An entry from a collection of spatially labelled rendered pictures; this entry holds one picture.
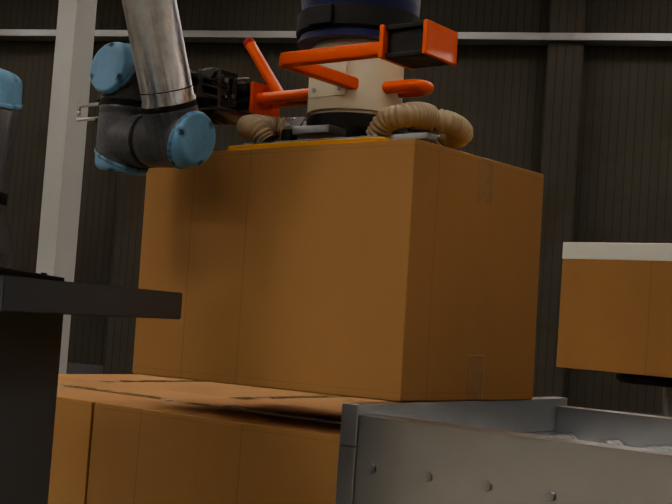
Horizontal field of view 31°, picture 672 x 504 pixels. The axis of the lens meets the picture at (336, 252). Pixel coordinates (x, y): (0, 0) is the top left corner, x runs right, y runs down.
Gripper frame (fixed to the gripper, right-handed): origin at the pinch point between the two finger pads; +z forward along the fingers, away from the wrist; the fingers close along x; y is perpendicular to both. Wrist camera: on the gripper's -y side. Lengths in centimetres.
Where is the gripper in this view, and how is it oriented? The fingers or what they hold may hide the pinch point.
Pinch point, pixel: (237, 102)
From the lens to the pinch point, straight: 235.6
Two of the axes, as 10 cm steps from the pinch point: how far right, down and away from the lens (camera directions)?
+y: 8.2, 0.3, -5.8
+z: 5.8, 0.7, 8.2
